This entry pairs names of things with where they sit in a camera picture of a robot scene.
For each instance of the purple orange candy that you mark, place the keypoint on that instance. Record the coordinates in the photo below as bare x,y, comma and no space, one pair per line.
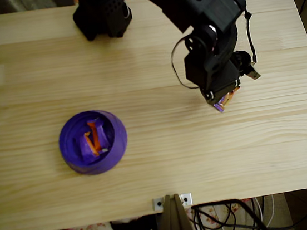
226,100
83,149
102,135

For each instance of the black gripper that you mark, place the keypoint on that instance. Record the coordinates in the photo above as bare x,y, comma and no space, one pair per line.
221,87

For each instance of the purple plastic bowl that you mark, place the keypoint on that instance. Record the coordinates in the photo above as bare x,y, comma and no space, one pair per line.
119,155

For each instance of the silver metal bracket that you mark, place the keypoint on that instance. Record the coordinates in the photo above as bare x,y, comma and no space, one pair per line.
158,203

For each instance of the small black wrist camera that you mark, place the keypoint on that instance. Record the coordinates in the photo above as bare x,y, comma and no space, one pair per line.
253,73

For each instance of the tan camera stand post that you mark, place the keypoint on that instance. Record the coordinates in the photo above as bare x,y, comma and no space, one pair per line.
174,224

